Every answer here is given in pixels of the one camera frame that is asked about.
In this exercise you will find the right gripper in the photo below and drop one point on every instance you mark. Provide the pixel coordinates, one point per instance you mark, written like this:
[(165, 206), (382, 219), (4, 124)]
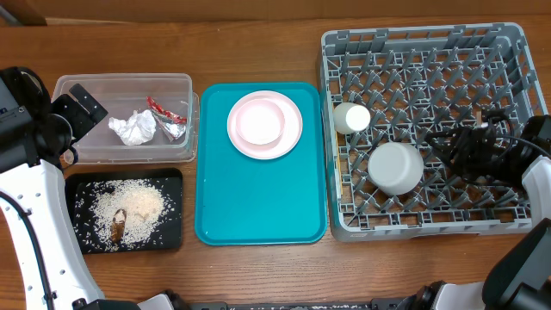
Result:
[(461, 163)]

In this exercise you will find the teal plastic tray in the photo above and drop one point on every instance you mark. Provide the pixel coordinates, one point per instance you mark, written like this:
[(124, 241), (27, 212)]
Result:
[(245, 201)]

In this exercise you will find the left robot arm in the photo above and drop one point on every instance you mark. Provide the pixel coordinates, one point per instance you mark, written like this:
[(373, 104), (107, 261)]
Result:
[(35, 131)]

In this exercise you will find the clear plastic bin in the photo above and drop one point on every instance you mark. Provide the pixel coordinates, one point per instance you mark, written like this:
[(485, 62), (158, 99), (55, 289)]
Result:
[(121, 94)]

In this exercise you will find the cardboard backdrop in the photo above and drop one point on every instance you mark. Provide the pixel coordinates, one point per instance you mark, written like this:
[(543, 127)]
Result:
[(37, 12)]

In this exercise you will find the black plastic tray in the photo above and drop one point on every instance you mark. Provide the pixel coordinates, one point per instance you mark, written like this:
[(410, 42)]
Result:
[(172, 232)]

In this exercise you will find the cream paper cup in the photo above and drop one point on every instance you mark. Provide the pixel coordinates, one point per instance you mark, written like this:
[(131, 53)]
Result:
[(350, 118)]

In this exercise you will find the grey bowl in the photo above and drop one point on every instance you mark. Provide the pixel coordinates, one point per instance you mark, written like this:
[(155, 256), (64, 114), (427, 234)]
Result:
[(395, 168)]

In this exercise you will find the large pink plate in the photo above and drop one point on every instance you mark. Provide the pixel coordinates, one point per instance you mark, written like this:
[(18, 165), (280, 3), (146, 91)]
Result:
[(291, 132)]

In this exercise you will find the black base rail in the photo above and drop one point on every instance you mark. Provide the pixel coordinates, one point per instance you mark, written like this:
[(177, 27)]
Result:
[(374, 304)]

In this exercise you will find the red foil wrapper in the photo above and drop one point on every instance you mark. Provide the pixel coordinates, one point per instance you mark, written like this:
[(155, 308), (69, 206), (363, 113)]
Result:
[(172, 124)]

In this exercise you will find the grey dishwasher rack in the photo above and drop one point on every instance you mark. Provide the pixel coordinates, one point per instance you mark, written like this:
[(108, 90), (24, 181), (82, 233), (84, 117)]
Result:
[(416, 81)]

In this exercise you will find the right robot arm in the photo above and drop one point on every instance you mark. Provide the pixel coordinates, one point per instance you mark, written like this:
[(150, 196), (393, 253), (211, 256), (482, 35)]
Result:
[(521, 279)]

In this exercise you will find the white napkin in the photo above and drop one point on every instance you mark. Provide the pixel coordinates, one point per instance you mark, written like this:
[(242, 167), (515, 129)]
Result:
[(136, 130)]

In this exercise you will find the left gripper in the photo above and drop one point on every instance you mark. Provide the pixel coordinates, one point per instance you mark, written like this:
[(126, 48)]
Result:
[(81, 120)]

